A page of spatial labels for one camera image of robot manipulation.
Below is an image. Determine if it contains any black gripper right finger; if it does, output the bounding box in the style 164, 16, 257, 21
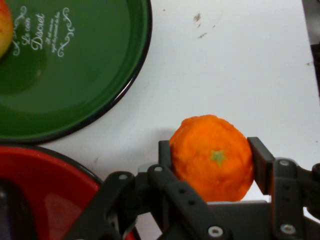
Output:
246, 136, 320, 240

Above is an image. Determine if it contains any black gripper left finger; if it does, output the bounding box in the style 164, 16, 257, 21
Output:
62, 139, 234, 240

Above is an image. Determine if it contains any orange mandarin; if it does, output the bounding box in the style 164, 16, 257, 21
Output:
168, 114, 256, 203

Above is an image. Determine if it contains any red round plate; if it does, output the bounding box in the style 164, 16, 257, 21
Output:
0, 144, 141, 240

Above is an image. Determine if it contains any green round plate with print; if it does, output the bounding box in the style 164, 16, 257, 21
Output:
0, 0, 154, 145

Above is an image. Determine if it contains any purple eggplant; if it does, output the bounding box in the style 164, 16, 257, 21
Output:
0, 176, 35, 240

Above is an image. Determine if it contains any red yellow apple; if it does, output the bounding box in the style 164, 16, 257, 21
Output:
0, 0, 14, 60

